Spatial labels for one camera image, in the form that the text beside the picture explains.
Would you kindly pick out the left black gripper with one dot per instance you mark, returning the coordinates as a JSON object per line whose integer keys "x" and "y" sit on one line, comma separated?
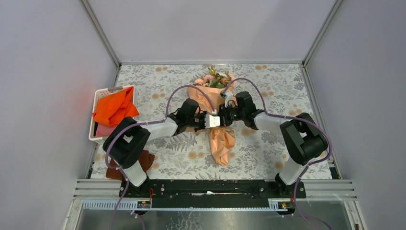
{"x": 202, "y": 115}

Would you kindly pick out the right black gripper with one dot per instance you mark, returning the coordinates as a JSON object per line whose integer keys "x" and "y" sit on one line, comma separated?
{"x": 223, "y": 111}

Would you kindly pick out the tan satin ribbon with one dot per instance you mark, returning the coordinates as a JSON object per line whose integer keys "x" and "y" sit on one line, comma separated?
{"x": 196, "y": 130}

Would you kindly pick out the beige kraft wrapping paper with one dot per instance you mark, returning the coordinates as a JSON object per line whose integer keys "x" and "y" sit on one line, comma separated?
{"x": 221, "y": 139}

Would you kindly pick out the pink fake flower bouquet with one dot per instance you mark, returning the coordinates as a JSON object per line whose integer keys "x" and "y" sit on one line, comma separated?
{"x": 215, "y": 79}

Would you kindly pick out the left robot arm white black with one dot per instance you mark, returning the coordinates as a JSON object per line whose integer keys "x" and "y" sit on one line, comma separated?
{"x": 127, "y": 141}

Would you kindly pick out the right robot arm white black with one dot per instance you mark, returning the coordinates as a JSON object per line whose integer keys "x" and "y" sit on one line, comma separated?
{"x": 303, "y": 139}

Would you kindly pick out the floral patterned table mat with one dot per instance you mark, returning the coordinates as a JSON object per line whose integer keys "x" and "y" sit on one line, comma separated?
{"x": 280, "y": 88}

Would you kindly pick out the brown cloth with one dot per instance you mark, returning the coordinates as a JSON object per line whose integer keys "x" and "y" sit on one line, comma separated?
{"x": 146, "y": 161}

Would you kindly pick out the orange cloth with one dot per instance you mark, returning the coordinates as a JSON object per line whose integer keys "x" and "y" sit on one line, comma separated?
{"x": 112, "y": 109}

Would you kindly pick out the white plastic basket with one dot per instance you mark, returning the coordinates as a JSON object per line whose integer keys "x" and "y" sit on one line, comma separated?
{"x": 101, "y": 93}

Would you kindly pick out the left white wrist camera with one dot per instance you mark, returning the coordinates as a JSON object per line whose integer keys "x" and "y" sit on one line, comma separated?
{"x": 212, "y": 120}

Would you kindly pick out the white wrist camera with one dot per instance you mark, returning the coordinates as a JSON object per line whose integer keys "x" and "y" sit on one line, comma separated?
{"x": 228, "y": 98}
{"x": 212, "y": 120}

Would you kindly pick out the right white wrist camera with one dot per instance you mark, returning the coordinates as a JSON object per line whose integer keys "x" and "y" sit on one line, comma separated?
{"x": 228, "y": 98}

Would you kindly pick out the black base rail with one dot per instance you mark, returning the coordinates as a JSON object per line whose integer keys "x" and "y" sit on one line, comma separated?
{"x": 212, "y": 193}

